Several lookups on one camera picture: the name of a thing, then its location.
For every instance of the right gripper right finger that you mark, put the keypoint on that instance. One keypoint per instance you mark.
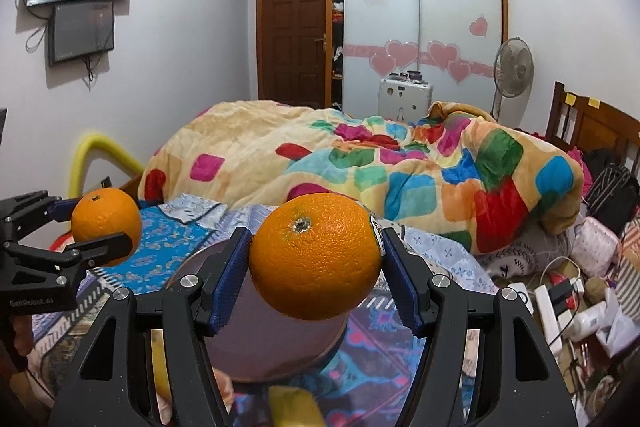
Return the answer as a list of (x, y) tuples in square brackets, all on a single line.
[(517, 383)]

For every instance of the dark purple plate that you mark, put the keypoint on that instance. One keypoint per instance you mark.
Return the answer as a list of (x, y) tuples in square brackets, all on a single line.
[(261, 345)]

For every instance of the pomelo segment pink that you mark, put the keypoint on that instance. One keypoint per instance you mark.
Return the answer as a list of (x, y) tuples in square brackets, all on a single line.
[(225, 387)]

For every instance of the wooden bed headboard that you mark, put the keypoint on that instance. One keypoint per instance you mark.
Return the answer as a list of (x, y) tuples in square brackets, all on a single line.
[(577, 121)]

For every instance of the colourful checked quilt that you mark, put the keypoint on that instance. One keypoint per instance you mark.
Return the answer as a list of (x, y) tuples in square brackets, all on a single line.
[(456, 173)]

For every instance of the black striped bag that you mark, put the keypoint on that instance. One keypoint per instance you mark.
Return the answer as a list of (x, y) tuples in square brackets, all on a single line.
[(613, 198)]

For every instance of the brown wooden door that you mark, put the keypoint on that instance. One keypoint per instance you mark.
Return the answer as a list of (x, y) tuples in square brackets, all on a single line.
[(291, 51)]

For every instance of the pink pillow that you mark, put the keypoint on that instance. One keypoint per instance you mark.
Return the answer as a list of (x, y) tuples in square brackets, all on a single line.
[(594, 248)]

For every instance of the person's left hand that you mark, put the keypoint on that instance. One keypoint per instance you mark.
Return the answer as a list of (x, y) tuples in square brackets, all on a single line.
[(23, 340)]

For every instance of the white box appliance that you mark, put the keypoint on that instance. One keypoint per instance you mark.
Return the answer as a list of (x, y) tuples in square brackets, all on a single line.
[(404, 97)]

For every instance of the patterned blue patchwork cloth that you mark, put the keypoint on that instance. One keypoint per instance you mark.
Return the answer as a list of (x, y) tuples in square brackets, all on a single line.
[(364, 383)]

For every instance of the white power strip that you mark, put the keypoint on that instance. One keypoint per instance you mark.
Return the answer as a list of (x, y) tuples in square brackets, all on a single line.
[(549, 320)]

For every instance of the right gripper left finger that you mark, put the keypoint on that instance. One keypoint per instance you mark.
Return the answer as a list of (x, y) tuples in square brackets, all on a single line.
[(110, 382)]

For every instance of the yellow foam tube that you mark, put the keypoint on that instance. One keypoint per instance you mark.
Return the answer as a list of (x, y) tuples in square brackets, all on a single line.
[(94, 146)]

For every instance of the small black wall monitor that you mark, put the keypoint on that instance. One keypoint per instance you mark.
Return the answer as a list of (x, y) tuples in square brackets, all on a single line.
[(80, 29)]

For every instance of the standing electric fan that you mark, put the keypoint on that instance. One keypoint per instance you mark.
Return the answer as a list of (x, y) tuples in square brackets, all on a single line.
[(513, 72)]

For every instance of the white bottle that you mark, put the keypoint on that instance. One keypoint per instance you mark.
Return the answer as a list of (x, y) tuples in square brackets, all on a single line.
[(587, 322)]

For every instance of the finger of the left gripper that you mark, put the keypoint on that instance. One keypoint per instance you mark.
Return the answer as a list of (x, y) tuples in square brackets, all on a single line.
[(22, 262), (29, 212)]

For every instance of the large orange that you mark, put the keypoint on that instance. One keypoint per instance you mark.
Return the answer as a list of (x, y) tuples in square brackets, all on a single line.
[(105, 212), (316, 257)]

